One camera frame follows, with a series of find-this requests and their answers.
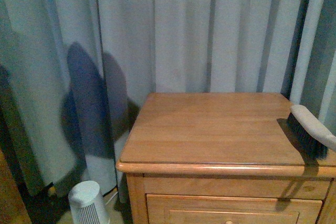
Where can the wooden nightstand drawer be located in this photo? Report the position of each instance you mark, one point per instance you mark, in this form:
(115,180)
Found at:
(208,209)

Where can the small white air purifier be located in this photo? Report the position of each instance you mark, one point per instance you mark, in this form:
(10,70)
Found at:
(86,203)

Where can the wooden nightstand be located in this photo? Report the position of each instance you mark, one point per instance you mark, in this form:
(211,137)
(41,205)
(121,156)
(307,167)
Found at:
(221,145)

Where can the grey-green curtain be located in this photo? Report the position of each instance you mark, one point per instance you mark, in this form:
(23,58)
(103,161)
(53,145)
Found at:
(74,73)

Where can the grey hand brush black bristles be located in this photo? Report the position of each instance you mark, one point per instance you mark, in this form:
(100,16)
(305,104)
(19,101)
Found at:
(313,136)

